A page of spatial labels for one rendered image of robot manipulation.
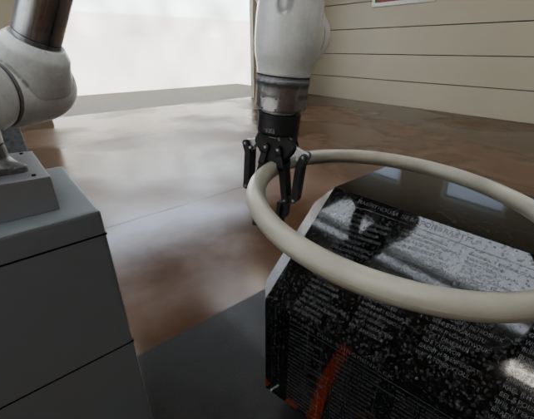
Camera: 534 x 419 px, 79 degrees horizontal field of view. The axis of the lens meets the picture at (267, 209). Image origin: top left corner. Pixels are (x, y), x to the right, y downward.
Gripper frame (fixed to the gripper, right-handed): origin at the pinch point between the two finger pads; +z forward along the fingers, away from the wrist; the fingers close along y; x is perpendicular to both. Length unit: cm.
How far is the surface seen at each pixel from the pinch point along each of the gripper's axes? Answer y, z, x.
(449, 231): 32.7, -1.0, 14.2
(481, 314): 34.1, -10.2, -22.1
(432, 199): 28.2, -1.7, 27.2
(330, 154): 6.3, -10.6, 13.7
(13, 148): -140, 23, 18
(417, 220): 26.7, -0.4, 16.1
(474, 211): 36.7, -2.4, 24.7
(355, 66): -197, 9, 764
